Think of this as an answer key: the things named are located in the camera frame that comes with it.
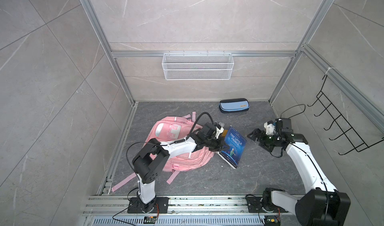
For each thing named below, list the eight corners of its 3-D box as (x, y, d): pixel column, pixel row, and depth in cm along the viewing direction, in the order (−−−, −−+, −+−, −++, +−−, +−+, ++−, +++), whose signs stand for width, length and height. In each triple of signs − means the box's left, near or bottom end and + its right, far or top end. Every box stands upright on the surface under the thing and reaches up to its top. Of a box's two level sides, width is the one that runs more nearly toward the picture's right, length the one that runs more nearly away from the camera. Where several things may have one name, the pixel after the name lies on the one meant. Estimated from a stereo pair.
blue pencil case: (219, 113, 114) (220, 110, 111) (218, 101, 122) (218, 98, 119) (250, 113, 114) (251, 110, 111) (246, 101, 122) (247, 98, 119)
